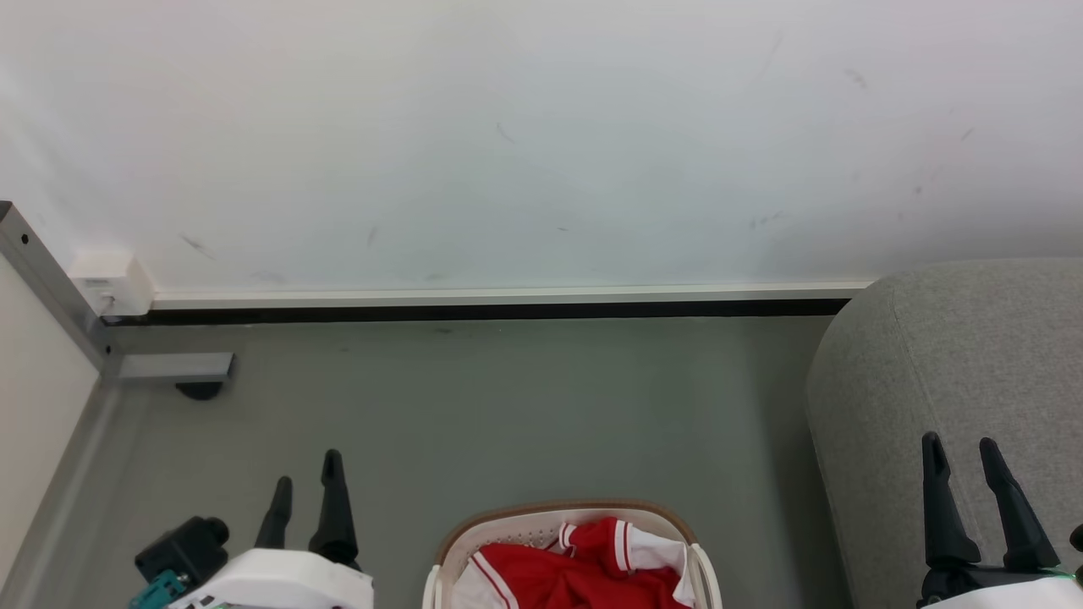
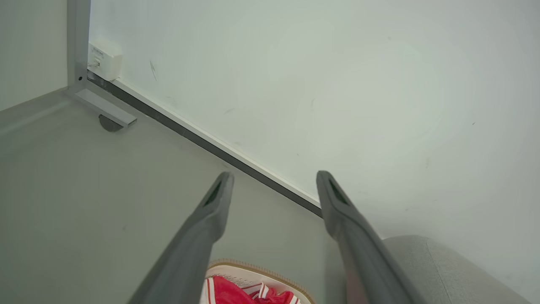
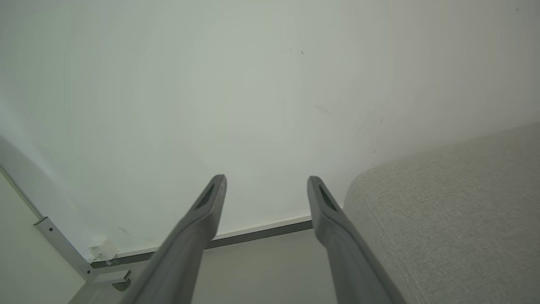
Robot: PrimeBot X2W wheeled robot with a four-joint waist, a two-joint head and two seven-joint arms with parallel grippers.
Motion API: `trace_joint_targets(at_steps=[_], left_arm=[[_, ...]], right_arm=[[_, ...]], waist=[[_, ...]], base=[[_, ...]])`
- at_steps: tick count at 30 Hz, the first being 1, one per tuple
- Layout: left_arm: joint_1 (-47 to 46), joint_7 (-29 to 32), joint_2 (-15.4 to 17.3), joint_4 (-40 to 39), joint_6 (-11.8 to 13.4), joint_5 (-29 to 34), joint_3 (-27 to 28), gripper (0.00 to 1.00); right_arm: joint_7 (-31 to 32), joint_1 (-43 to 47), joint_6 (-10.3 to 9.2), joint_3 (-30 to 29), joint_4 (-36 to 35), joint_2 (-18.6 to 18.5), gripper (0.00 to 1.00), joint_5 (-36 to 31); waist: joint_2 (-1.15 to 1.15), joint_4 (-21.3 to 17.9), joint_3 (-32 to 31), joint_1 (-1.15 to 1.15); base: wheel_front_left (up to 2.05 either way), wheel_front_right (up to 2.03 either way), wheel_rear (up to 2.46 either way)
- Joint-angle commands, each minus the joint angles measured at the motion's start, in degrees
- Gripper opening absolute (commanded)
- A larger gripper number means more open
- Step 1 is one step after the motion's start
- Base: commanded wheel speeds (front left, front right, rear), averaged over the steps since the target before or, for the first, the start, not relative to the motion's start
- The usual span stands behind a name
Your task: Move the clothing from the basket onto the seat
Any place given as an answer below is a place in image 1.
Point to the beige partition panel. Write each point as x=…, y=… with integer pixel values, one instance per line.
x=34, y=406

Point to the white junction box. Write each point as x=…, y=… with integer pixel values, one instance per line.
x=114, y=283

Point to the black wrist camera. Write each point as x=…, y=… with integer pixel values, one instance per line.
x=182, y=550
x=1077, y=538

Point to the black frame foot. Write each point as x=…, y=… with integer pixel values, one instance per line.
x=200, y=391

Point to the grey fabric sofa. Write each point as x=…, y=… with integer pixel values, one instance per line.
x=931, y=355

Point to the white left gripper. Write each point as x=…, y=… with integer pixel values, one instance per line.
x=279, y=584

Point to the white laundry basket brown rim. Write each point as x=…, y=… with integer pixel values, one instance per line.
x=508, y=529

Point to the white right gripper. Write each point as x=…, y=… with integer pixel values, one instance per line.
x=990, y=592

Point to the red and white shirt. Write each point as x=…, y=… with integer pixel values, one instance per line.
x=558, y=584

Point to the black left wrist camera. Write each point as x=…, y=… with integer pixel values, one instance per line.
x=182, y=550

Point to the black baseboard strip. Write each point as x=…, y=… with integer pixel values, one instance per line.
x=508, y=310

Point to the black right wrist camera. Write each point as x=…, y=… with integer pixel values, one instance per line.
x=1077, y=538

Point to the grey aluminium frame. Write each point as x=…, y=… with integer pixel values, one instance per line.
x=51, y=279

